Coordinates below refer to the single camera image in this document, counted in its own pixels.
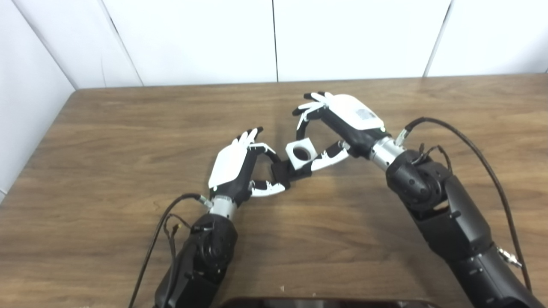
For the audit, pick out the white and black right hand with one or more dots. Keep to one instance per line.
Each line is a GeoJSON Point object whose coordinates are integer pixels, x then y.
{"type": "Point", "coordinates": [353, 119]}

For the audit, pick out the white and black left hand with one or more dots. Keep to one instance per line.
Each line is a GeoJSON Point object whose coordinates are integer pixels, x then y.
{"type": "Point", "coordinates": [229, 167]}

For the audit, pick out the white square piece with hole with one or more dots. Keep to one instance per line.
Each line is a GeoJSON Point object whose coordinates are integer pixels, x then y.
{"type": "Point", "coordinates": [293, 161]}

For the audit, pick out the black peg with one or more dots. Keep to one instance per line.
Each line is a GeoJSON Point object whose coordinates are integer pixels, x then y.
{"type": "Point", "coordinates": [282, 173]}

